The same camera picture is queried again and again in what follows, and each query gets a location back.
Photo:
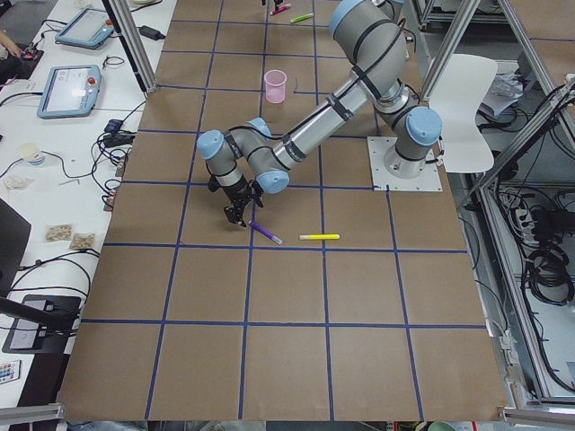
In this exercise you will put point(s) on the aluminium frame post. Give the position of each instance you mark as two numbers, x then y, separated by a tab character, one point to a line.
124	25

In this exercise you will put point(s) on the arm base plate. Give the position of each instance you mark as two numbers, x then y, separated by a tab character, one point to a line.
390	172

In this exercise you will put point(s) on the black power adapter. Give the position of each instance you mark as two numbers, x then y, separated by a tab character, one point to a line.
151	33

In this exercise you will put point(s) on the green pen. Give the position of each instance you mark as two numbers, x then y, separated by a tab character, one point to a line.
302	18

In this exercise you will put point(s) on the white chair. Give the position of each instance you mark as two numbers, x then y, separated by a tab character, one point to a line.
456	98

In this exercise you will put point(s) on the pink mesh cup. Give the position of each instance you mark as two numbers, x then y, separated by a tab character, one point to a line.
275	86

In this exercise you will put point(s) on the purple pen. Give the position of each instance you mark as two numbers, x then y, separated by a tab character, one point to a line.
265	232

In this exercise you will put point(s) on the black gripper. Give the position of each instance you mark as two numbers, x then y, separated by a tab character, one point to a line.
236	194

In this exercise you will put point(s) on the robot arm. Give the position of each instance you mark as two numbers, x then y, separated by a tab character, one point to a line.
247	161

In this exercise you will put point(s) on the yellow pen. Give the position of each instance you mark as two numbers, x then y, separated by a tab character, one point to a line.
319	237

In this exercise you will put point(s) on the pink pen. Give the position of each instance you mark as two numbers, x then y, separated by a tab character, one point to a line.
279	9

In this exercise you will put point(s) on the blue teach pendant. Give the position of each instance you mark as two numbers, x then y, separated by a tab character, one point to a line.
88	29
70	92

